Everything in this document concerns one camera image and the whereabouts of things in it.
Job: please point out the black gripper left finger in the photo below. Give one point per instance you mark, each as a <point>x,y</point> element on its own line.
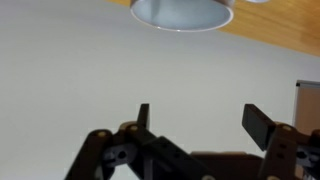
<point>160,156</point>

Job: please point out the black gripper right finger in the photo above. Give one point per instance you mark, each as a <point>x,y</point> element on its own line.
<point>283,153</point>

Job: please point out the white ceramic mug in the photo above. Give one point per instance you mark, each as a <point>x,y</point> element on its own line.
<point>190,15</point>

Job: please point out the brown cork board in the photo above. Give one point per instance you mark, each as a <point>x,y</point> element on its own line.
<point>308,113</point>

